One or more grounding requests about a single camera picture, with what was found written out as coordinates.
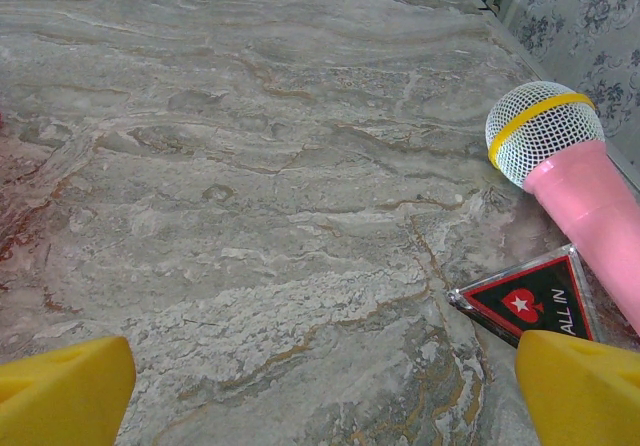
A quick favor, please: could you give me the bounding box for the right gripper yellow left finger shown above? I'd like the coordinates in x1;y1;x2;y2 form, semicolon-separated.
0;335;137;446

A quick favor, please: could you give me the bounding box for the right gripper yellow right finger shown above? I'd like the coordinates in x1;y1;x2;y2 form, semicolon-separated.
514;329;640;446

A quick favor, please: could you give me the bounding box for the small red triangle piece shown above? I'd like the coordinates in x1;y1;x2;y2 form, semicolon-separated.
448;245;601;350

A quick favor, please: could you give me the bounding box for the pink toy microphone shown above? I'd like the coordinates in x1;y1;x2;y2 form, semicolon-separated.
484;80;640;337

